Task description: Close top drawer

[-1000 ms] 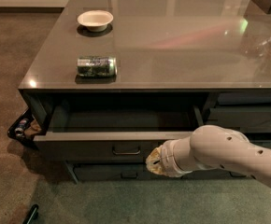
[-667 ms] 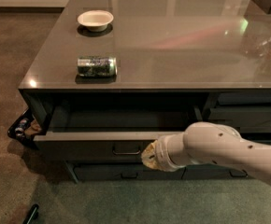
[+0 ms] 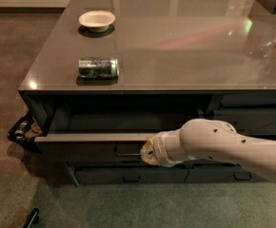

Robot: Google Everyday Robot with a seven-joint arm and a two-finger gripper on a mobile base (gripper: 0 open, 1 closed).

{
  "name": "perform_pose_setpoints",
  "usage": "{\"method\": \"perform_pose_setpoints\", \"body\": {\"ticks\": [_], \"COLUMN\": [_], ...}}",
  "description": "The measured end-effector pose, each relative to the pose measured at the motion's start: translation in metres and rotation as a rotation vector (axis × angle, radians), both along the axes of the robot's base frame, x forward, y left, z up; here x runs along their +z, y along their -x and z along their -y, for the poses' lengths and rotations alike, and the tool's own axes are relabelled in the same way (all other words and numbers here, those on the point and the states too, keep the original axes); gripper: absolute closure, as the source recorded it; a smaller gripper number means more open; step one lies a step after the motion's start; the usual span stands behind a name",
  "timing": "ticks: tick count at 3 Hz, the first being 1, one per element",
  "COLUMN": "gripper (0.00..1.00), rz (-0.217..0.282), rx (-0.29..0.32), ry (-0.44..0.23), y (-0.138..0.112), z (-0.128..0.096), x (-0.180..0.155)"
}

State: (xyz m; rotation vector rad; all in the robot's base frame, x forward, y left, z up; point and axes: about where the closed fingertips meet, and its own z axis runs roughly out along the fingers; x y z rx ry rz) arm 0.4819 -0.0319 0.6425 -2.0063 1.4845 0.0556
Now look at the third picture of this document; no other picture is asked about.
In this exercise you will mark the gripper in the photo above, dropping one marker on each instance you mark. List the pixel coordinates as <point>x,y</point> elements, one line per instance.
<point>159,148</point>

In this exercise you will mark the grey top drawer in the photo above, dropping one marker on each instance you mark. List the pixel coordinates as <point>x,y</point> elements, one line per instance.
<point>105,136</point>

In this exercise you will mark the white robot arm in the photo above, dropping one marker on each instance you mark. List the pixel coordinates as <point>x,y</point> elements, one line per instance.
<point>201,139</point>

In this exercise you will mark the left bottom drawer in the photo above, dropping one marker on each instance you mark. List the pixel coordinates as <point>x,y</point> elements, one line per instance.
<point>140,174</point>

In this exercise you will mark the right bottom drawer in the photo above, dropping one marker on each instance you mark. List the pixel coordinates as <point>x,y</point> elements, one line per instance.
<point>216,173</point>

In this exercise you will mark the grey drawer cabinet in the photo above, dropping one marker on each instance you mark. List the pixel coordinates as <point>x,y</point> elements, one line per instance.
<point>214,58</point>

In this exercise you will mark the green soda can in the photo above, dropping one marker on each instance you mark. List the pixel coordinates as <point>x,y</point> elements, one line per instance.
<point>98,68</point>

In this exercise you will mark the black bin with cans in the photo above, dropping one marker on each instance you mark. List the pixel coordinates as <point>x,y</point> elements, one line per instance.
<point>25,131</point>

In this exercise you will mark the black object on floor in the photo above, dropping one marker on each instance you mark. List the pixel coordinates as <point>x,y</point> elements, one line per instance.
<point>32,218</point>

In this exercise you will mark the white paper bowl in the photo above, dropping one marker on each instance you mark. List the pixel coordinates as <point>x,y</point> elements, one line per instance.
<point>96,20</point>

